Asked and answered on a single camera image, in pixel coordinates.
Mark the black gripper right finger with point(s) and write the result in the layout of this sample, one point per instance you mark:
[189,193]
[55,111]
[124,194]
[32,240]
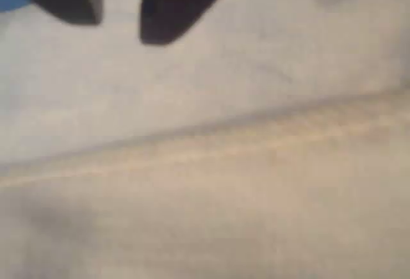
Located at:
[173,4]

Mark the plain white cloth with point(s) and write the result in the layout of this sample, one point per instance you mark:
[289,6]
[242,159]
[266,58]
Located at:
[205,151]

